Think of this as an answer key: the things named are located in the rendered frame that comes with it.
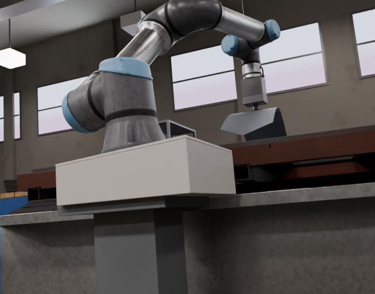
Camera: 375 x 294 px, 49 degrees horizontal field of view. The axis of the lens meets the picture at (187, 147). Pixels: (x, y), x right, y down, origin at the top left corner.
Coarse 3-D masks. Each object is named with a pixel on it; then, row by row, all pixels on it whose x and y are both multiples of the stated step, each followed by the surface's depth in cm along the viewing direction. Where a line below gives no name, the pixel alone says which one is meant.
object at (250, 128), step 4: (256, 124) 135; (260, 124) 134; (264, 124) 133; (228, 128) 137; (232, 128) 136; (236, 128) 136; (240, 128) 135; (244, 128) 134; (248, 128) 133; (252, 128) 132; (256, 128) 131; (232, 132) 133; (236, 132) 132
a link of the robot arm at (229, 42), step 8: (224, 40) 155; (232, 40) 153; (240, 40) 153; (224, 48) 155; (232, 48) 153; (240, 48) 154; (248, 48) 153; (232, 56) 158; (240, 56) 158; (248, 56) 160
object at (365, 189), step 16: (272, 192) 96; (288, 192) 94; (304, 192) 93; (320, 192) 92; (336, 192) 91; (352, 192) 90; (368, 192) 89; (192, 208) 102; (208, 208) 100; (0, 224) 121; (16, 224) 119
